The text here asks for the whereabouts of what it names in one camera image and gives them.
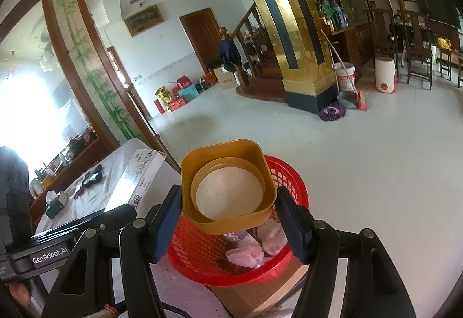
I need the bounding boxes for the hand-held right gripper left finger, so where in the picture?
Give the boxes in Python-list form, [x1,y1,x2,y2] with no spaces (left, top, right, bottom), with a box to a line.
[41,184,183,318]

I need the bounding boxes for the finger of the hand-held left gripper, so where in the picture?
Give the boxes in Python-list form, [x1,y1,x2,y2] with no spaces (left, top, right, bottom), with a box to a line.
[31,204,138,244]

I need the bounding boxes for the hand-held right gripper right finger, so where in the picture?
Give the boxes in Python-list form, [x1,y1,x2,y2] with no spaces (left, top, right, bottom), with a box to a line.
[275,186,416,318]

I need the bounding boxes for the red plastic basket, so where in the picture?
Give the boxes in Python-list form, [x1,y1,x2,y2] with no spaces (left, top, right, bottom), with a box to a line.
[166,155,310,285]

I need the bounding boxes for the yellow square container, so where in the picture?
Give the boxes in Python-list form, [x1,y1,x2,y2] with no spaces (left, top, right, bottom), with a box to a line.
[180,139,278,235]

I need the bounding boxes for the white cardboard box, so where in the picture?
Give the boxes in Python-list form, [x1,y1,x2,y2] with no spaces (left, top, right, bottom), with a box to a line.
[105,148,168,210]

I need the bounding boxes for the person's left hand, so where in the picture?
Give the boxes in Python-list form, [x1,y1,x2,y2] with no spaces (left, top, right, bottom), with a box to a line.
[5,280,33,306]

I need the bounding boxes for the green tissue box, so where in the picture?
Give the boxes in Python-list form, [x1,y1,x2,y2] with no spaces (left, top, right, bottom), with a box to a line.
[45,191,69,220]

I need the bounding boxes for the black handheld tool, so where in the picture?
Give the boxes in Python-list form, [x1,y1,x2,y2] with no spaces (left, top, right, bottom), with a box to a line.
[80,165,104,189]

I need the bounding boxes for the wooden cabinet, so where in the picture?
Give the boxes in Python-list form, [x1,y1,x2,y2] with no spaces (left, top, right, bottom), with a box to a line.
[29,126,109,225]

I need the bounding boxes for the purple mop head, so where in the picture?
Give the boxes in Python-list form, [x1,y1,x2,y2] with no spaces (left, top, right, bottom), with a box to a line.
[319,106,346,121]

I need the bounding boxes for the flat red box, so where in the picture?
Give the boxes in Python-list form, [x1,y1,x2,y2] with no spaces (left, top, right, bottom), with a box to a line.
[167,97,187,112]

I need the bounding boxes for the gold foil ornament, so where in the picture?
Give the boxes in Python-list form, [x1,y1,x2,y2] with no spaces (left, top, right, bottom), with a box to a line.
[155,87,173,105]

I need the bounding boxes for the grey dustpan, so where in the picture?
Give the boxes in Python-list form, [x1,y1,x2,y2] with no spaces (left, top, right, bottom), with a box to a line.
[338,91,359,109]

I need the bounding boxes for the wooden staircase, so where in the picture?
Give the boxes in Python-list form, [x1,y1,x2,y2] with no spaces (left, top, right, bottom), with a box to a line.
[221,3,290,102]

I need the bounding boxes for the bamboo painted panel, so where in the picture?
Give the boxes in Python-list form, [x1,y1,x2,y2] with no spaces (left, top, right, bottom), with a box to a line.
[49,0,134,141]

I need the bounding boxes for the white bucket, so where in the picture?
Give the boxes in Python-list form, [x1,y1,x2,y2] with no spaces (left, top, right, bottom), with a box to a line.
[333,62,357,93]

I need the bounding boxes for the white plastic barrel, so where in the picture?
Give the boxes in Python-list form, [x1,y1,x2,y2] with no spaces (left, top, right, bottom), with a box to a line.
[374,56,397,93]

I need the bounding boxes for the dark jacket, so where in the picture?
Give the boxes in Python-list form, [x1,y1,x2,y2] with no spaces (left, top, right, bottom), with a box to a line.
[217,39,241,71]

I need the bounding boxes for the wooden door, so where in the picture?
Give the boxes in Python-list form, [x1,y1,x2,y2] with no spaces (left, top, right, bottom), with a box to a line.
[179,8,227,75]

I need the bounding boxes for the golden pillar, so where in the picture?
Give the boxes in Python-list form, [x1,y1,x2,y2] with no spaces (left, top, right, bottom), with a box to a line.
[224,0,339,112]

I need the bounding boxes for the framed picture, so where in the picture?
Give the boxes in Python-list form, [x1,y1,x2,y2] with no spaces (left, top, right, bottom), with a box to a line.
[124,4,165,37]

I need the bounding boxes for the dark wooden chair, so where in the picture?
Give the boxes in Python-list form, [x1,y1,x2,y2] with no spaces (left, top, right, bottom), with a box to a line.
[401,11,435,91]
[369,9,398,76]

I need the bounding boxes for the dark wall board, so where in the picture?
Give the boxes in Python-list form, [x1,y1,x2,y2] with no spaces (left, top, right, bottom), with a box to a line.
[414,0,462,29]

